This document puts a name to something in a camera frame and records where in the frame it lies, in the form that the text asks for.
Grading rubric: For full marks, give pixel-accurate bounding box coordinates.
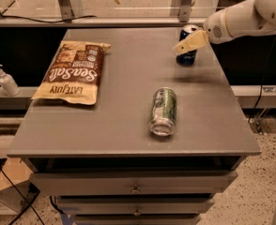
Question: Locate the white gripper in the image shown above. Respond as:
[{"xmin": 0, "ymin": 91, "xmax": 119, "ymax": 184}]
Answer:
[{"xmin": 173, "ymin": 9, "xmax": 233, "ymax": 55}]

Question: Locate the blue pepsi can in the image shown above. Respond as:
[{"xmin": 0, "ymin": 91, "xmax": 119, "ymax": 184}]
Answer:
[{"xmin": 176, "ymin": 24, "xmax": 199, "ymax": 67}]

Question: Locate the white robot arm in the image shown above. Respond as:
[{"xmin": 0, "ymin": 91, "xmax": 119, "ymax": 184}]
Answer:
[{"xmin": 173, "ymin": 0, "xmax": 276, "ymax": 55}]

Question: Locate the green soda can lying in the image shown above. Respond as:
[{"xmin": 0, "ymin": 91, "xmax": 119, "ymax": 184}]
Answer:
[{"xmin": 148, "ymin": 87, "xmax": 176, "ymax": 137}]

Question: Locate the grey drawer cabinet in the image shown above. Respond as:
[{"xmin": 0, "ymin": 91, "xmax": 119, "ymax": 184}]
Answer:
[{"xmin": 9, "ymin": 28, "xmax": 260, "ymax": 225}]

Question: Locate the brown sea salt chips bag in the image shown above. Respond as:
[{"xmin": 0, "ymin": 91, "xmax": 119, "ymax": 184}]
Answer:
[{"xmin": 32, "ymin": 41, "xmax": 111, "ymax": 105}]

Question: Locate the white pump dispenser bottle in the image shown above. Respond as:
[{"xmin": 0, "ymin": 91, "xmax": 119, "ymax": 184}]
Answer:
[{"xmin": 0, "ymin": 65, "xmax": 20, "ymax": 97}]

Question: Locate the cardboard box on floor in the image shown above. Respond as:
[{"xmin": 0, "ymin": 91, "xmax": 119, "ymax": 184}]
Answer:
[{"xmin": 0, "ymin": 158, "xmax": 37, "ymax": 215}]

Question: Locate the grey metal bracket right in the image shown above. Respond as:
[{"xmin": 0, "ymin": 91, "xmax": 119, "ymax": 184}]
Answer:
[{"xmin": 178, "ymin": 0, "xmax": 192, "ymax": 23}]

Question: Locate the grey metal bracket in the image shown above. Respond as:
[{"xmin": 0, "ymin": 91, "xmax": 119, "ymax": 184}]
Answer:
[
  {"xmin": 178, "ymin": 0, "xmax": 192, "ymax": 23},
  {"xmin": 58, "ymin": 0, "xmax": 73, "ymax": 20}
]

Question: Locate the grey metal bracket left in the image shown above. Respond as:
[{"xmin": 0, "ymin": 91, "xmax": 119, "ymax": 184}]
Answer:
[{"xmin": 58, "ymin": 0, "xmax": 73, "ymax": 20}]

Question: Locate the black cable on shelf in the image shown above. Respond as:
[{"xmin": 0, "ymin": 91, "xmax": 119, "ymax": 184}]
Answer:
[{"xmin": 0, "ymin": 14, "xmax": 97, "ymax": 24}]

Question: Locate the black floor cable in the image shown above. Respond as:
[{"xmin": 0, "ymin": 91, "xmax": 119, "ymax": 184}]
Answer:
[{"xmin": 0, "ymin": 147, "xmax": 46, "ymax": 225}]

